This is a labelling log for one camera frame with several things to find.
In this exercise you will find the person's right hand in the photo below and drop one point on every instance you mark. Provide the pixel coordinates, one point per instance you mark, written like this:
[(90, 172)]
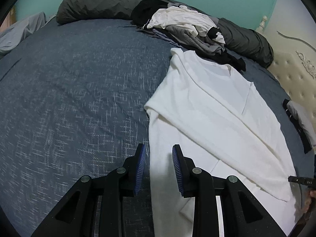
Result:
[(309, 202)]

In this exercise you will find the white long-sleeve shirt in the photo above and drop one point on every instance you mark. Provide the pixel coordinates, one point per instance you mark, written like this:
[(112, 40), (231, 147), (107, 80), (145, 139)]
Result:
[(209, 103)]

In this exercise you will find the crumpled white shirt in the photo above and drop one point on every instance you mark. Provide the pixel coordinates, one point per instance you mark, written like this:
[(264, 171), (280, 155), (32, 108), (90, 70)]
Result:
[(177, 17)]

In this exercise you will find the grey knit sweater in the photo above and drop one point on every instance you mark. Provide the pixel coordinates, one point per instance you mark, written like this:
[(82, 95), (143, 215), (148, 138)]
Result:
[(187, 37)]

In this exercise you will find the lavender garment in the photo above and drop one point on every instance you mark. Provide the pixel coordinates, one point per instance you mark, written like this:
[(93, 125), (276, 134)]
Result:
[(158, 33)]

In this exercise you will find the folded black garment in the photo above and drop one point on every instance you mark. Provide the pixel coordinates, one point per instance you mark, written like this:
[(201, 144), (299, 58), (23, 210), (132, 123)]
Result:
[(305, 145)]

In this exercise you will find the folded grey garment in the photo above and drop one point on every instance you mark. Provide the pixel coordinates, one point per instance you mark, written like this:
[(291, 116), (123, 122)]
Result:
[(303, 121)]

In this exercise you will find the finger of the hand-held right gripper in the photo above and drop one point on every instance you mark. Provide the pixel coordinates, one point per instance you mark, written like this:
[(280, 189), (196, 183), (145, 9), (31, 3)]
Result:
[(295, 179)]

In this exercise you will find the cream tufted headboard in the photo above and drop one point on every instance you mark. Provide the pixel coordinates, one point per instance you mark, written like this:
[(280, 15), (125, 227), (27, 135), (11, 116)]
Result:
[(291, 79)]

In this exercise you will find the light grey blanket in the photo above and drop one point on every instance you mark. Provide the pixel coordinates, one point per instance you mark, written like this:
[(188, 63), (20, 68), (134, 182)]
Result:
[(19, 32)]

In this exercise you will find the pink curtain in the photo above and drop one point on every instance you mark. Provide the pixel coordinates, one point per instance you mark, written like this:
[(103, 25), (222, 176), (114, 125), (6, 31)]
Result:
[(9, 17)]

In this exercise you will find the black and white garment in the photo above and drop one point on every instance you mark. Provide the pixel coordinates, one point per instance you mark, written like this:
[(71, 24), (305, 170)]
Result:
[(216, 33)]

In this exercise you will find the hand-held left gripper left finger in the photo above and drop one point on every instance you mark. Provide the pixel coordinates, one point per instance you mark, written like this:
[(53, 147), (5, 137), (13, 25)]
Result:
[(139, 172)]

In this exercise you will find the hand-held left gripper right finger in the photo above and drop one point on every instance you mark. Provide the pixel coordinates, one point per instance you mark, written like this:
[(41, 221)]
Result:
[(178, 172)]

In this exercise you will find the bed with blue sheet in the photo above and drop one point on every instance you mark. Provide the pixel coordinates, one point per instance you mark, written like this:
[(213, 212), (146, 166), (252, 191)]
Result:
[(74, 103)]

